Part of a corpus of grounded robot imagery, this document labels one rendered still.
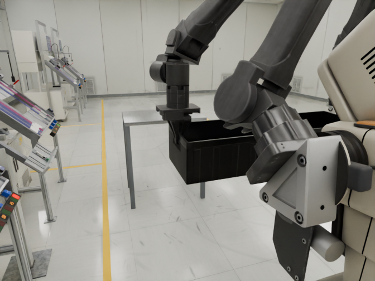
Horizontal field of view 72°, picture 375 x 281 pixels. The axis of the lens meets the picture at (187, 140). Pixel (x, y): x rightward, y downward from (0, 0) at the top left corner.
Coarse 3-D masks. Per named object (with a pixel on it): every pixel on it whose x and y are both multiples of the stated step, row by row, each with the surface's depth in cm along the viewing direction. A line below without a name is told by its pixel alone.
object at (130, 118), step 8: (128, 112) 245; (136, 112) 245; (144, 112) 245; (152, 112) 245; (128, 120) 214; (136, 120) 214; (144, 120) 214; (152, 120) 214; (160, 120) 215; (192, 120) 223; (200, 120) 225; (128, 128) 210; (128, 136) 212; (128, 144) 214; (128, 152) 216; (128, 160) 218; (128, 168) 221; (128, 176) 223; (128, 184) 269; (200, 184) 248; (200, 192) 250
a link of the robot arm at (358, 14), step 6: (360, 0) 64; (366, 0) 62; (372, 0) 61; (354, 6) 67; (360, 6) 65; (366, 6) 63; (372, 6) 62; (354, 12) 68; (360, 12) 66; (366, 12) 64; (354, 18) 69; (360, 18) 66; (348, 24) 71; (354, 24) 69; (342, 30) 74; (348, 30) 72; (342, 36) 75; (336, 42) 78
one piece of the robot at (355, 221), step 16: (336, 128) 39; (352, 128) 37; (368, 128) 35; (352, 144) 34; (368, 144) 34; (352, 160) 33; (368, 160) 34; (352, 192) 37; (368, 192) 35; (336, 208) 48; (352, 208) 44; (368, 208) 35; (336, 224) 48; (352, 224) 44; (368, 224) 41; (352, 240) 44; (368, 240) 42; (352, 256) 46; (368, 256) 42; (352, 272) 47; (368, 272) 44
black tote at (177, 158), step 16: (304, 112) 90; (320, 112) 92; (192, 128) 78; (208, 128) 80; (224, 128) 82; (240, 128) 84; (320, 128) 72; (176, 144) 69; (192, 144) 61; (208, 144) 63; (224, 144) 64; (240, 144) 66; (176, 160) 71; (192, 160) 63; (208, 160) 64; (224, 160) 66; (240, 160) 67; (192, 176) 64; (208, 176) 66; (224, 176) 67
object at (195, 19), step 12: (216, 0) 53; (228, 0) 52; (240, 0) 52; (192, 12) 58; (204, 12) 55; (216, 12) 54; (228, 12) 54; (180, 24) 60; (192, 24) 57; (204, 24) 55; (216, 24) 56; (180, 36) 59; (192, 36) 58; (204, 36) 58; (180, 48) 60; (192, 48) 61; (204, 48) 61
